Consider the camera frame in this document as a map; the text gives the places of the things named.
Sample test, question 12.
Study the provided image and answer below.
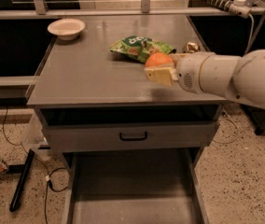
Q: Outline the grey upper drawer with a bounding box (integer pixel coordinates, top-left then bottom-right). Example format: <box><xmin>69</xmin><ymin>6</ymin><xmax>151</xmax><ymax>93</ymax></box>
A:
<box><xmin>40</xmin><ymin>105</ymin><xmax>220</xmax><ymax>154</ymax></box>

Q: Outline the black floor cable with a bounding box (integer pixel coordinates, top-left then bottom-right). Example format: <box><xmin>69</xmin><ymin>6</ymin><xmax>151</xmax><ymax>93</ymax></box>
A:
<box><xmin>1</xmin><ymin>107</ymin><xmax>69</xmax><ymax>224</ymax></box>

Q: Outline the open grey middle drawer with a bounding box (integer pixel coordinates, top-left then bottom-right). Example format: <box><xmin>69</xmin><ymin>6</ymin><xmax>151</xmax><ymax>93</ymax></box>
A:
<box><xmin>62</xmin><ymin>148</ymin><xmax>210</xmax><ymax>224</ymax></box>

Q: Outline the white cable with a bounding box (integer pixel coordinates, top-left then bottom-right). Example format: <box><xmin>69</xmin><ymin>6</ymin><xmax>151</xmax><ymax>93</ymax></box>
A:
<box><xmin>212</xmin><ymin>12</ymin><xmax>256</xmax><ymax>145</ymax></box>

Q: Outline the orange fruit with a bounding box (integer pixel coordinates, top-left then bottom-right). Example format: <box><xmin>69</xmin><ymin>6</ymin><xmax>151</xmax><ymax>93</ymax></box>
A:
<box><xmin>145</xmin><ymin>52</ymin><xmax>174</xmax><ymax>67</ymax></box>

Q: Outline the white paper bowl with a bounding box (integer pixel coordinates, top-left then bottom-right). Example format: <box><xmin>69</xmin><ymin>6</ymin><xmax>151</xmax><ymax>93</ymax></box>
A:
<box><xmin>48</xmin><ymin>19</ymin><xmax>86</xmax><ymax>41</ymax></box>

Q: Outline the black floor stand bar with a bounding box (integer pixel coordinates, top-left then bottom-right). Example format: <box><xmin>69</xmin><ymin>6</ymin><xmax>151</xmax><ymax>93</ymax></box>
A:
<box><xmin>9</xmin><ymin>149</ymin><xmax>35</xmax><ymax>212</ymax></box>

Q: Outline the grey drawer cabinet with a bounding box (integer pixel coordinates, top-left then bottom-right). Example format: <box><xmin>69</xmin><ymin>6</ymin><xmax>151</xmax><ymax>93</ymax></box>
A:
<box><xmin>26</xmin><ymin>14</ymin><xmax>233</xmax><ymax>224</ymax></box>

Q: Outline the green chip bag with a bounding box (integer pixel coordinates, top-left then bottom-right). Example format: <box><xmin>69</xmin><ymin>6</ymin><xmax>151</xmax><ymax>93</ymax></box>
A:
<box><xmin>110</xmin><ymin>35</ymin><xmax>176</xmax><ymax>63</ymax></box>

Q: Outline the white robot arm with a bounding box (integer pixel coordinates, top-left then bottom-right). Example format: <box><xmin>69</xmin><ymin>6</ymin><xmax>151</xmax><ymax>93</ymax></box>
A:
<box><xmin>145</xmin><ymin>49</ymin><xmax>265</xmax><ymax>110</ymax></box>

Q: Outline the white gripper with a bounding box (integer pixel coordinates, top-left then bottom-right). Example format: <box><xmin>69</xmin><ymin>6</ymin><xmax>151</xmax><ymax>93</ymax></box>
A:
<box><xmin>145</xmin><ymin>52</ymin><xmax>214</xmax><ymax>94</ymax></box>

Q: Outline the black drawer handle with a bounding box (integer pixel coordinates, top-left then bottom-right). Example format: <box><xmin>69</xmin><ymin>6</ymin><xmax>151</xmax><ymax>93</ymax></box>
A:
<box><xmin>119</xmin><ymin>132</ymin><xmax>147</xmax><ymax>142</ymax></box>

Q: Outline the crushed silver soda can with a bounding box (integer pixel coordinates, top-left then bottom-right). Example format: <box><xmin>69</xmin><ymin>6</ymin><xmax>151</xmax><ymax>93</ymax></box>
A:
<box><xmin>183</xmin><ymin>42</ymin><xmax>201</xmax><ymax>53</ymax></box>

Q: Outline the striped tube with white cap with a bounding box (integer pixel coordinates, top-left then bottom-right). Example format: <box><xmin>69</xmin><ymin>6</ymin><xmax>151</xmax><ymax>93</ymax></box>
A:
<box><xmin>204</xmin><ymin>0</ymin><xmax>251</xmax><ymax>18</ymax></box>

